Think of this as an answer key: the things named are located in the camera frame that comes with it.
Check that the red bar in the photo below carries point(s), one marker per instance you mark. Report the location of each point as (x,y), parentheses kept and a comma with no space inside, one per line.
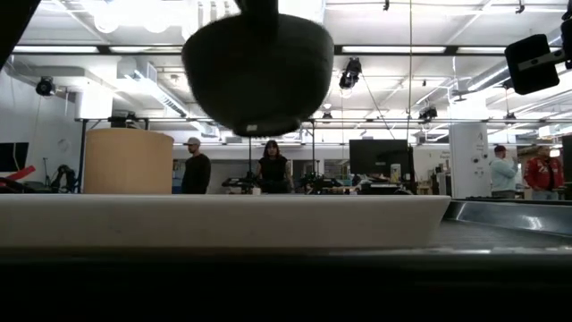
(20,173)

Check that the person in light green top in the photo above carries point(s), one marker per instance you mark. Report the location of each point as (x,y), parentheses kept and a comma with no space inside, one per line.
(502,176)

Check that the dark grey ribbed bowl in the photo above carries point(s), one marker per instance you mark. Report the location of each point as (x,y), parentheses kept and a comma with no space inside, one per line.
(259,76)

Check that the black ceiling camera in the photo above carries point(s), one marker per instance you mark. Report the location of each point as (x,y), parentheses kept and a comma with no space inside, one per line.
(44,86)
(427,113)
(350,73)

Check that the black background robot arm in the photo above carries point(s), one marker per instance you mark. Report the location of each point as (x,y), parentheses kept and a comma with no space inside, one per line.
(64,176)

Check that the person in black top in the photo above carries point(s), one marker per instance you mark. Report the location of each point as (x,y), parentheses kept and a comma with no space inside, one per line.
(273,172)

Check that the black wall screen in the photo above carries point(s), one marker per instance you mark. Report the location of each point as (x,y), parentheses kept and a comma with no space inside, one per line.
(13,156)

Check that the person in red jacket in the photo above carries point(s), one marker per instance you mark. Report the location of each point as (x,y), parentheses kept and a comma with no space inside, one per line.
(543,174)

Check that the person in black with cap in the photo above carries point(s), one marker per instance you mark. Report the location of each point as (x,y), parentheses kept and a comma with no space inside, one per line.
(196,172)

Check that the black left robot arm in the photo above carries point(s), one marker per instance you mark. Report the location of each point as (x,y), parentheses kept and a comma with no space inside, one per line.
(11,22)

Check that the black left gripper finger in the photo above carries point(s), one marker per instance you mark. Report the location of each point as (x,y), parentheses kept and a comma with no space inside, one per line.
(257,6)

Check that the white square pillar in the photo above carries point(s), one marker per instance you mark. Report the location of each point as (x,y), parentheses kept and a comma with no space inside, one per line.
(469,161)

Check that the cream cup with orange inside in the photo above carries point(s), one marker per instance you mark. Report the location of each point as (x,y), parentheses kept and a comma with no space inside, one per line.
(128,161)

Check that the black computer monitor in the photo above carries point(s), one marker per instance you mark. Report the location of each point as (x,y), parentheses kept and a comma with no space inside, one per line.
(377,156)

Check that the white plate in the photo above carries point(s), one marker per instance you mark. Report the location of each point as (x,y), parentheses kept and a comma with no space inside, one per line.
(214,221)

